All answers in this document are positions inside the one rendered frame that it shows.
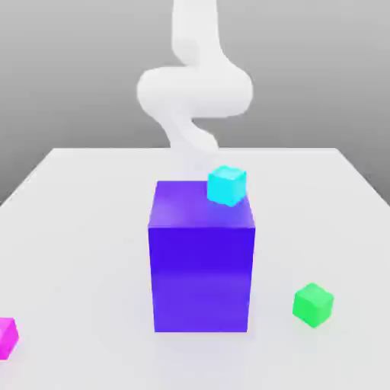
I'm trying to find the small cyan cube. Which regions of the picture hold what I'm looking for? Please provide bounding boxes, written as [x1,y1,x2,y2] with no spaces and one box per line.
[206,165,248,208]

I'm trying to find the large purple box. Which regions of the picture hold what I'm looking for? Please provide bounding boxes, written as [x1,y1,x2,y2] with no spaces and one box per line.
[147,180,256,334]

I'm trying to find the small magenta cube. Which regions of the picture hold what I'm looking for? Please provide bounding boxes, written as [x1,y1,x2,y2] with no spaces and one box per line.
[0,317,20,361]

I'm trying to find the small green cube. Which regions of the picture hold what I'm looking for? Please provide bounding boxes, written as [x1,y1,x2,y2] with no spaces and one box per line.
[292,282,335,329]

